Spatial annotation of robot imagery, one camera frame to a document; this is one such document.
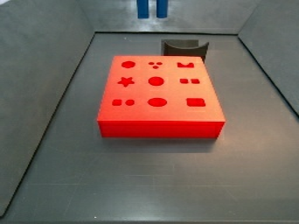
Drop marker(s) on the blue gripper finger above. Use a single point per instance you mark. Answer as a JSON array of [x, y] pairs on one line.
[[141, 7], [161, 8]]

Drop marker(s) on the dark grey curved holder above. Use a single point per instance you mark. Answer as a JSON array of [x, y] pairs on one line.
[[184, 47]]

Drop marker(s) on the red shape-sorter box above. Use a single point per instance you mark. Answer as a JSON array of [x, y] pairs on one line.
[[159, 96]]

